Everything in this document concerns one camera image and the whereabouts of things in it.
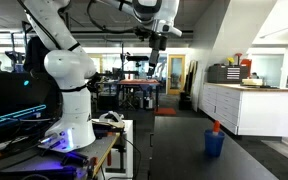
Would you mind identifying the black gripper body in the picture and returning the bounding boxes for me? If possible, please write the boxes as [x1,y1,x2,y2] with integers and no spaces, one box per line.
[149,33,167,51]

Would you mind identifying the orange capped marker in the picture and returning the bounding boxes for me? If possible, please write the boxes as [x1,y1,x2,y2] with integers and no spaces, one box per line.
[212,120,220,136]

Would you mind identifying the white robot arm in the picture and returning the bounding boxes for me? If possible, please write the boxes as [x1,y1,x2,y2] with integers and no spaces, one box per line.
[17,0,182,153]

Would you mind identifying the blue plastic cup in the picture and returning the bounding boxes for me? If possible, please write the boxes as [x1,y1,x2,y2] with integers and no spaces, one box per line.
[204,129,225,157]

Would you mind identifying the yellow framed door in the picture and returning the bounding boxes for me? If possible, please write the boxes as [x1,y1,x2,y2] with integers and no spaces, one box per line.
[167,55,185,95]

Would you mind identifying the red topped workbench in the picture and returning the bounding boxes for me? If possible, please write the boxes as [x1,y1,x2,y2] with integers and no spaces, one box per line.
[118,79,160,111]

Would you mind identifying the red floor mat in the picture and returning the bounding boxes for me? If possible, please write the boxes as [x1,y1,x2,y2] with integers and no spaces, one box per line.
[154,108,176,116]

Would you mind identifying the black tool chest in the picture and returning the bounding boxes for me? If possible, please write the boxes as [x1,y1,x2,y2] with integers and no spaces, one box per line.
[207,65,241,84]

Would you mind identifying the white headset device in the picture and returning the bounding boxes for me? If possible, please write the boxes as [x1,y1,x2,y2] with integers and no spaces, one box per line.
[99,111,124,122]

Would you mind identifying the person in black shirt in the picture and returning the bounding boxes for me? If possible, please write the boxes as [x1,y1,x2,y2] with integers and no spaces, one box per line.
[23,36,50,72]

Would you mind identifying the white drawer cabinet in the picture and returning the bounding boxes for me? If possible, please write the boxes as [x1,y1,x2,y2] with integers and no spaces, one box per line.
[199,83,288,137]

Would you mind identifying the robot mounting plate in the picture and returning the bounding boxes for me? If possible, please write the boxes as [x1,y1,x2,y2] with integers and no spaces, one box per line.
[0,133,120,180]

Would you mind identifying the black computer monitor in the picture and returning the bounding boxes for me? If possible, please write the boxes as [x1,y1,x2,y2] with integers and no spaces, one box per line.
[0,72,61,125]

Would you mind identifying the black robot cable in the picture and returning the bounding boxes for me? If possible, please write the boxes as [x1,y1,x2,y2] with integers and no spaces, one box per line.
[86,0,152,35]

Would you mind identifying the white pedestal stand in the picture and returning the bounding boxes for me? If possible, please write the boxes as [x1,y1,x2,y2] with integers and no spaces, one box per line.
[103,120,134,180]

